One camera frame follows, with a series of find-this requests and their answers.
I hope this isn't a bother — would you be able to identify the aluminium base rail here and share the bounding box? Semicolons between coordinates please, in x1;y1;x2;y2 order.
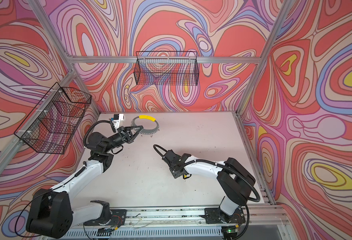
43;205;285;238

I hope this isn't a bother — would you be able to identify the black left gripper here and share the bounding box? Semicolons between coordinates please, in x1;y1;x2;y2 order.
103;129;143;156

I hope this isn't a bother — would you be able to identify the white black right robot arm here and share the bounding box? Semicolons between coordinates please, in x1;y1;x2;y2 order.
159;150;261;225

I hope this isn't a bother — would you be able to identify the black wire basket wall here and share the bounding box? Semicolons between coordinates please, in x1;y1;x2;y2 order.
134;51;200;86
14;86;92;155

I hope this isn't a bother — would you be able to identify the black wire basket back wall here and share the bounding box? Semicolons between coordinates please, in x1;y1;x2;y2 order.
134;51;200;86

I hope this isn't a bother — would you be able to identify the aluminium frame extrusion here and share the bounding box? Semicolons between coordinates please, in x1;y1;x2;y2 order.
0;0;297;196

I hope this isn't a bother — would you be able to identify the grey keyring with yellow grip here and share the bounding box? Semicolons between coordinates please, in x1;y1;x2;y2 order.
131;115;160;136

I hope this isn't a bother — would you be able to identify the key with yellow tag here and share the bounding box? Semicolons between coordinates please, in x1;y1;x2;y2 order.
183;174;192;180

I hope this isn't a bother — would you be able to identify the black wire basket left wall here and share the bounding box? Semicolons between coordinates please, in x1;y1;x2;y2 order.
14;86;92;155

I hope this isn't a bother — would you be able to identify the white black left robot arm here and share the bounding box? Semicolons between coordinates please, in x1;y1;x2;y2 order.
25;125;143;239

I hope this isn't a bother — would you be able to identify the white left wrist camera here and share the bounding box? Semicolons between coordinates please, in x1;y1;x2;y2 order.
110;114;125;129

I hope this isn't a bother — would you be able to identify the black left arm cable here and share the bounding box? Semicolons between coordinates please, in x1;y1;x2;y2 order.
82;119;116;148

